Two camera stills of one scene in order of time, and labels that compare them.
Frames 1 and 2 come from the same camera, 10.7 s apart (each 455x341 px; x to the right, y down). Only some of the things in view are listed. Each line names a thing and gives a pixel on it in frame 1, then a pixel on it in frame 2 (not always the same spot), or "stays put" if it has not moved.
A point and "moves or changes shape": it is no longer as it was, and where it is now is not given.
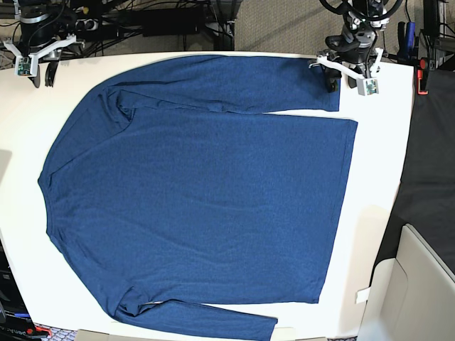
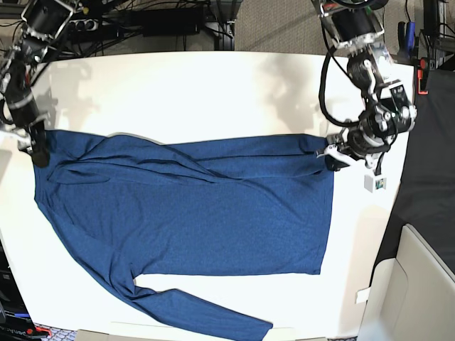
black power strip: [87, 25] stays put
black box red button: [20, 327] stays put
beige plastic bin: [411, 298] stays put
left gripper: [38, 33] -> [37, 145]
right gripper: [352, 47] -> [352, 141]
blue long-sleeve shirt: [173, 184] moves or changes shape
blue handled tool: [410, 36] stays put
